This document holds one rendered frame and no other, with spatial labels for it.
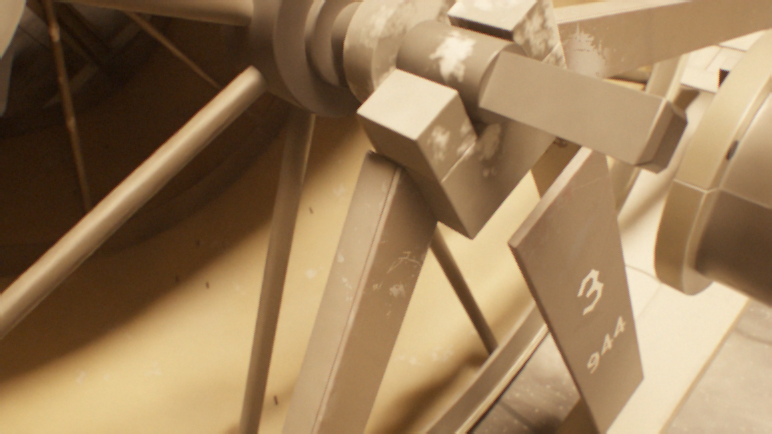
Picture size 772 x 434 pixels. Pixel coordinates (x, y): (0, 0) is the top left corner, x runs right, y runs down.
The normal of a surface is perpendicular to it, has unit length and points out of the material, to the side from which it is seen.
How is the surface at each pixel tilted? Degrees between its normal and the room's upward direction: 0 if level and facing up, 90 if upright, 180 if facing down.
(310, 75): 90
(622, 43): 90
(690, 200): 50
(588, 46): 90
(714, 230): 62
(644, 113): 32
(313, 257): 9
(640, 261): 0
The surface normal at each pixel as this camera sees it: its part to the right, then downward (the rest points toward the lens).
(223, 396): 0.04, -0.86
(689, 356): -0.40, -0.53
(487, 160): 0.66, 0.41
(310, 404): -0.69, 0.00
